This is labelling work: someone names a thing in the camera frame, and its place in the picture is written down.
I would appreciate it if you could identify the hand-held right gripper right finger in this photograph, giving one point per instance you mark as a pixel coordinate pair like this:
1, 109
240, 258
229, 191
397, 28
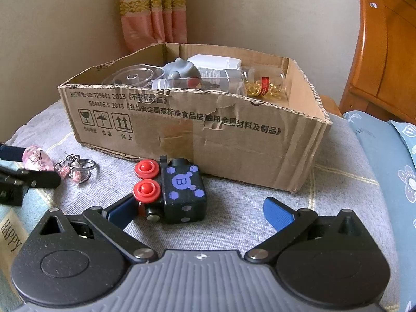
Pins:
276, 214

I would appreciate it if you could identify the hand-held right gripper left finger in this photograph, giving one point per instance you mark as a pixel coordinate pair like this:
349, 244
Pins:
122, 212

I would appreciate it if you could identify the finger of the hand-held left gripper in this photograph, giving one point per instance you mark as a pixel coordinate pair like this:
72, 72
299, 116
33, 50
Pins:
35, 178
11, 152

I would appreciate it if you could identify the black cube toy red buttons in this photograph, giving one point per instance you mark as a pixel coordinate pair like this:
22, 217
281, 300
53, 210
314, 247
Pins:
182, 188

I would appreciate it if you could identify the brown cardboard box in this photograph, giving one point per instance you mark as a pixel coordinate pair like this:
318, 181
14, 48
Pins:
227, 149

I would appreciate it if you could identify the clear jar with gold capsules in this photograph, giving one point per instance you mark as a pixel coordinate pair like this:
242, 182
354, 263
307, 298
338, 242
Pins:
263, 84

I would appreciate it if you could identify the white cotton swab container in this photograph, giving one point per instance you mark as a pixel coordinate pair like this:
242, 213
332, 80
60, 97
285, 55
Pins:
175, 84

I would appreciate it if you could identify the grey animal figurine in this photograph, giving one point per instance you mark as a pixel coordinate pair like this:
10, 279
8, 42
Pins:
182, 68

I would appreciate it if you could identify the blue flower print pillow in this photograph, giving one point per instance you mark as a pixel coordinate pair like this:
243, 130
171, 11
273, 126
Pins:
403, 182

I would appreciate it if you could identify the clear plastic round lid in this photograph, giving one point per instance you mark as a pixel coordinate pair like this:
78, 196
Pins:
133, 76

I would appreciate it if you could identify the white plastic case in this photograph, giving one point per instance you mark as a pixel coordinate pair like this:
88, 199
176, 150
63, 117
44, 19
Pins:
211, 61

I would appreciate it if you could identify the wooden headboard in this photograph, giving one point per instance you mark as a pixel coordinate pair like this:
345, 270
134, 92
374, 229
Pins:
386, 48

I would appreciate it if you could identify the pink and cream curtain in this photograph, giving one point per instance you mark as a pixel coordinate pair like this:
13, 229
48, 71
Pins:
152, 9

